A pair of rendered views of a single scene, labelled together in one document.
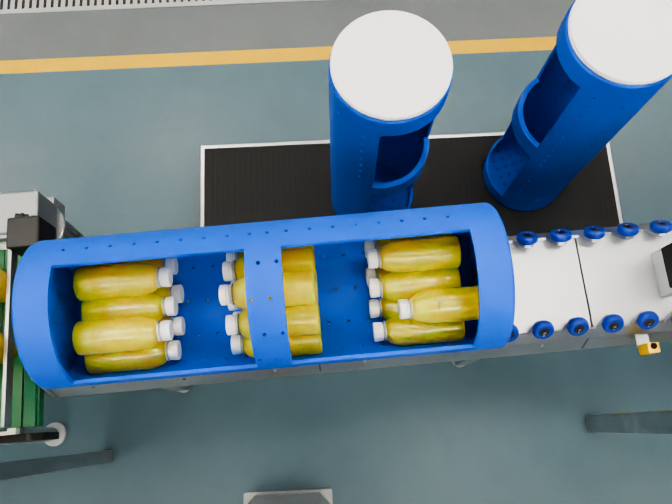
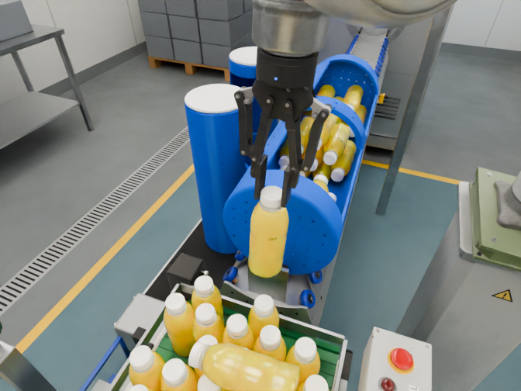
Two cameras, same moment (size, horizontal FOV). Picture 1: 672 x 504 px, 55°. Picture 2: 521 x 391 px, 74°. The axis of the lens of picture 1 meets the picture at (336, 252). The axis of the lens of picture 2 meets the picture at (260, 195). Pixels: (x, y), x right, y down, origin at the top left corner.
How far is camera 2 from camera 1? 1.25 m
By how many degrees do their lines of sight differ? 44
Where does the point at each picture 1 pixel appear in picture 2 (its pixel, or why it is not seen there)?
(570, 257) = not seen: hidden behind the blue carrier
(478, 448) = (381, 257)
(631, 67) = not seen: hidden behind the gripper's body
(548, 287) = not seen: hidden behind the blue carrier
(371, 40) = (200, 98)
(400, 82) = (229, 96)
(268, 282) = (327, 100)
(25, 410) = (325, 346)
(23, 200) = (138, 304)
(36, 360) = (326, 205)
